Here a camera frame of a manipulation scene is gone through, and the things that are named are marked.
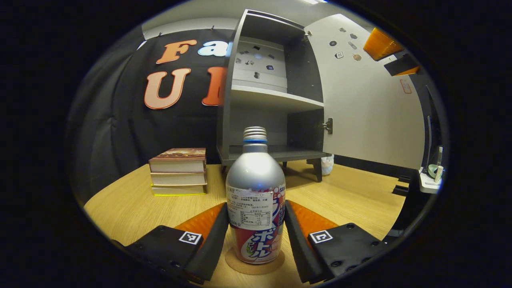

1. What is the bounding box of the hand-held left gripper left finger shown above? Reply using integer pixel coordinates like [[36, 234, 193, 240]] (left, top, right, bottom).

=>
[[112, 202, 229, 285]]

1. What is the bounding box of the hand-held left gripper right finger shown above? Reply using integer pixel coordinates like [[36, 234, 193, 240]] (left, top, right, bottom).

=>
[[284, 199, 390, 284]]

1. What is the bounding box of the round brown coaster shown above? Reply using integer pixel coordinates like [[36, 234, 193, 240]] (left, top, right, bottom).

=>
[[225, 246, 286, 275]]

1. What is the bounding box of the grey cabinet door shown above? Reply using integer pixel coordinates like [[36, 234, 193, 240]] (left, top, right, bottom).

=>
[[304, 13, 425, 170]]

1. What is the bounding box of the dark grey cabinet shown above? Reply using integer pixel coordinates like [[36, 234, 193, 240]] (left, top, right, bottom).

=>
[[216, 9, 332, 182]]

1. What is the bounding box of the silver bottle with printed label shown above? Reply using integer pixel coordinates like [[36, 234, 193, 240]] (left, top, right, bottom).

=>
[[225, 126, 287, 265]]

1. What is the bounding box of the white cabinet shelf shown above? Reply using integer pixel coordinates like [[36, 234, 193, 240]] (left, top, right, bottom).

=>
[[231, 85, 324, 112]]

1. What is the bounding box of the yellow cover book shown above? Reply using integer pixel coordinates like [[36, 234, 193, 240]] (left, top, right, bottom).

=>
[[151, 183, 208, 196]]

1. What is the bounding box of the plain thick book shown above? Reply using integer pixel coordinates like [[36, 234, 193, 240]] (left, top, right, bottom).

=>
[[150, 171, 208, 186]]

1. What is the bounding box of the brown cover book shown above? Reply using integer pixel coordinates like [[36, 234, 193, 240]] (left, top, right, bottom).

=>
[[148, 148, 207, 173]]

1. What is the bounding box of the black backdrop cloth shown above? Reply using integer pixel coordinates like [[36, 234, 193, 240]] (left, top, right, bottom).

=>
[[66, 26, 440, 200]]

